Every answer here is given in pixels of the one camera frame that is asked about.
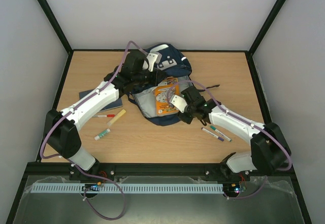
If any yellow highlighter marker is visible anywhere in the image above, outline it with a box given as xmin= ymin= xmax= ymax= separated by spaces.
xmin=107 ymin=109 xmax=126 ymax=127

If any green marker pen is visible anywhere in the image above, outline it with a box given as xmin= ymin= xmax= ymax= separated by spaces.
xmin=210 ymin=125 xmax=232 ymax=142

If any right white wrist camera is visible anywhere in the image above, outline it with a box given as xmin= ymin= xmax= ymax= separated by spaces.
xmin=169 ymin=94 xmax=187 ymax=113

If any dark blue hardcover book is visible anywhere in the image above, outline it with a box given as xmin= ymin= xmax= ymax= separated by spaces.
xmin=79 ymin=89 xmax=123 ymax=112

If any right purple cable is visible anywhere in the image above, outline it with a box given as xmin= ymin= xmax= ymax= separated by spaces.
xmin=166 ymin=80 xmax=293 ymax=200

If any orange illustrated paperback book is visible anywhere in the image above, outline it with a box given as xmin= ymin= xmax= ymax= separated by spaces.
xmin=153 ymin=77 xmax=180 ymax=116

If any red pen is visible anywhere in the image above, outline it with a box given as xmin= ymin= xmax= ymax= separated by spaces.
xmin=92 ymin=114 xmax=115 ymax=118

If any black aluminium frame rail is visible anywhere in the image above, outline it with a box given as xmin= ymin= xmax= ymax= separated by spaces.
xmin=25 ymin=162 xmax=295 ymax=177

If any purple marker pen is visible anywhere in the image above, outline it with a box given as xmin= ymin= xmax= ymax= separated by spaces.
xmin=201 ymin=127 xmax=224 ymax=142

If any navy blue student backpack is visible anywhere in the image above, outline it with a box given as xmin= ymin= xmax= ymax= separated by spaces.
xmin=126 ymin=43 xmax=221 ymax=126

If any green white glue stick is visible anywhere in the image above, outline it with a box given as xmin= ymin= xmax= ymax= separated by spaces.
xmin=94 ymin=129 xmax=111 ymax=141

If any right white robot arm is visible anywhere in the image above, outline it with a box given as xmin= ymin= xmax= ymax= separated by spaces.
xmin=169 ymin=86 xmax=292 ymax=179

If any light blue slotted cable duct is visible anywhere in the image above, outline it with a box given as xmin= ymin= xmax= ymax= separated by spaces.
xmin=30 ymin=183 xmax=223 ymax=194

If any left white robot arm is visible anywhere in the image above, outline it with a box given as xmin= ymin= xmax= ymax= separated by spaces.
xmin=40 ymin=50 xmax=163 ymax=171

